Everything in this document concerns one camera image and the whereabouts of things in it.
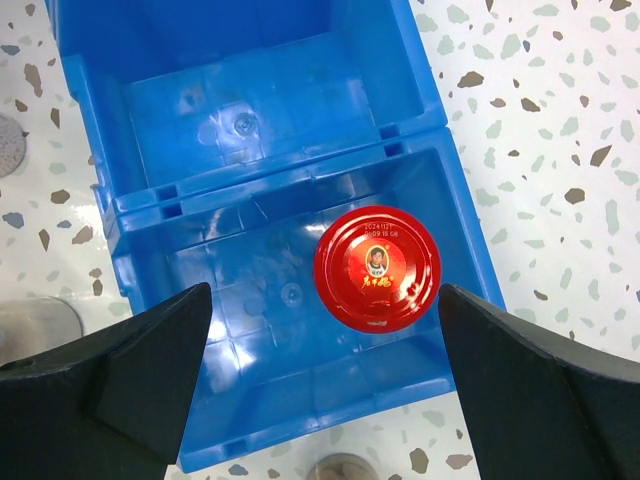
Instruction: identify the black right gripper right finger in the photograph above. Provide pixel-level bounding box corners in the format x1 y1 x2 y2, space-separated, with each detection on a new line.
438 284 639 479

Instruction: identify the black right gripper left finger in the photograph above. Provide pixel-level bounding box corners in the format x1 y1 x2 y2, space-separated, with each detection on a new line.
1 283 212 479

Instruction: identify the red-lid sauce jar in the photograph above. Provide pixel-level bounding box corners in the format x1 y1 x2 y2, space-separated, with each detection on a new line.
313 205 443 334

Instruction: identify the blue three-compartment plastic bin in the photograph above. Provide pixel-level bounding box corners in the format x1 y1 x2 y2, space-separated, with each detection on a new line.
47 1 502 472

